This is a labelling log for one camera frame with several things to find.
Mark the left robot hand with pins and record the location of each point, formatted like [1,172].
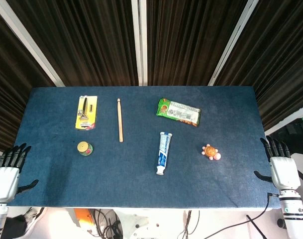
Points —
[3,178]

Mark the orange toy turtle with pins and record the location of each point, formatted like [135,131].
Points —
[211,152]

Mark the green snack packet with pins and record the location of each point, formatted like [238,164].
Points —
[179,112]

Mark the white blue toothpaste tube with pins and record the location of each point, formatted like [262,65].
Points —
[163,152]

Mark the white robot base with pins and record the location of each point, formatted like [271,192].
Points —
[138,224]

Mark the black white sneaker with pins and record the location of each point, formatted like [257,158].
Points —
[29,214]

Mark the wooden drumstick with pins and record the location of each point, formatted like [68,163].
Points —
[120,119]

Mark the blue table cloth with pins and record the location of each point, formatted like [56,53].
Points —
[141,159]

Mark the small jar with yellow lid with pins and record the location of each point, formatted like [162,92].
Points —
[85,149]

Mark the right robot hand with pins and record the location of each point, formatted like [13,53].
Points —
[283,171]

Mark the razor in yellow blister pack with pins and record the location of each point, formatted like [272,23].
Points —
[86,112]

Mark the orange device under table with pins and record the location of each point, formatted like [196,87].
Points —
[82,217]

